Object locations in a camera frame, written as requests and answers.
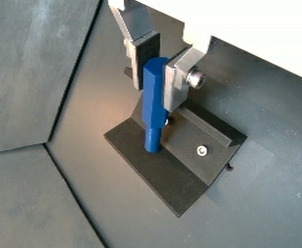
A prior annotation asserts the blue stepped peg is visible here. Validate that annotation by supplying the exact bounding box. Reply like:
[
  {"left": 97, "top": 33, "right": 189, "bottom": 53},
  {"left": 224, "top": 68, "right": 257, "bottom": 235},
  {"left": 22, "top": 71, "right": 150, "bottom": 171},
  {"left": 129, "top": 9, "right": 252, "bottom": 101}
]
[{"left": 142, "top": 57, "right": 168, "bottom": 153}]

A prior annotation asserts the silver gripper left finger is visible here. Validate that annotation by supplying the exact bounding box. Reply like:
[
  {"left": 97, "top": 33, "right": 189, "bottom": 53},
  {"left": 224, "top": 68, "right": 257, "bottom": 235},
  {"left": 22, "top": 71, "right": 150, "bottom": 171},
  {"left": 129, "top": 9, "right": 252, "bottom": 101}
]
[{"left": 108, "top": 0, "right": 160, "bottom": 90}]

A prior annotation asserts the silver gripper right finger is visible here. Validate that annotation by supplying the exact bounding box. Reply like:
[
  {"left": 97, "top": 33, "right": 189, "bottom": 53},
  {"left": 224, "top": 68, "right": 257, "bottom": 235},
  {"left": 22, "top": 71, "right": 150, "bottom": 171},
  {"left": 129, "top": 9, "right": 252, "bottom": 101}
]
[{"left": 162, "top": 46, "right": 204, "bottom": 111}]

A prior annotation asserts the black angle bracket fixture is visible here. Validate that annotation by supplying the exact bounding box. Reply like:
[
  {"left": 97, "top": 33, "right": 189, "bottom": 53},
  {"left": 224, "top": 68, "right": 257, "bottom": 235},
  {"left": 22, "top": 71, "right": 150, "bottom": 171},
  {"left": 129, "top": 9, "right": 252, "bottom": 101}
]
[{"left": 105, "top": 100, "right": 246, "bottom": 215}]

